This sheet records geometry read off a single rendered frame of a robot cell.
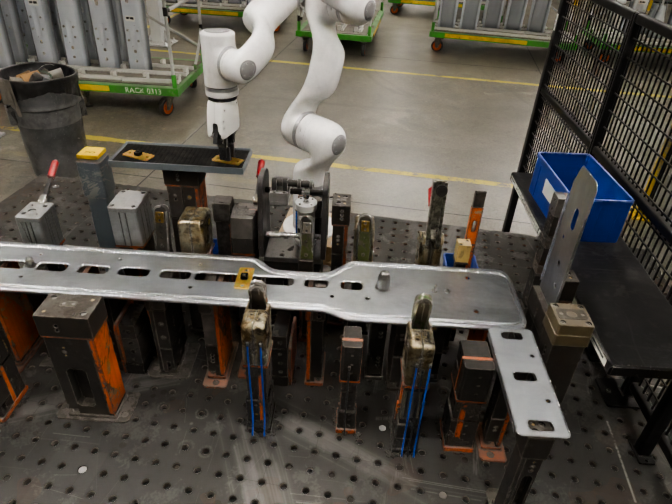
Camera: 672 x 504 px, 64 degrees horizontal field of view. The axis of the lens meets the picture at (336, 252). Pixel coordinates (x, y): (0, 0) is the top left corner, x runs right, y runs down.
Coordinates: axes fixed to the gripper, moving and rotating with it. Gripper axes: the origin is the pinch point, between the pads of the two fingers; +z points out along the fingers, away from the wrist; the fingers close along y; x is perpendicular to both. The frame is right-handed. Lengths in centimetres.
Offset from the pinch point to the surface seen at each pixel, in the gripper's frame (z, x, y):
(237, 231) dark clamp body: 15.2, 9.6, 14.9
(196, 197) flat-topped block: 13.6, -8.3, 4.9
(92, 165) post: 5.4, -35.6, 12.3
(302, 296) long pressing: 18.7, 33.9, 30.1
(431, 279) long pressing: 19, 62, 12
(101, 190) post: 13.2, -34.8, 12.1
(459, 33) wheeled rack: 93, -2, -649
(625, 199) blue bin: 5, 106, -23
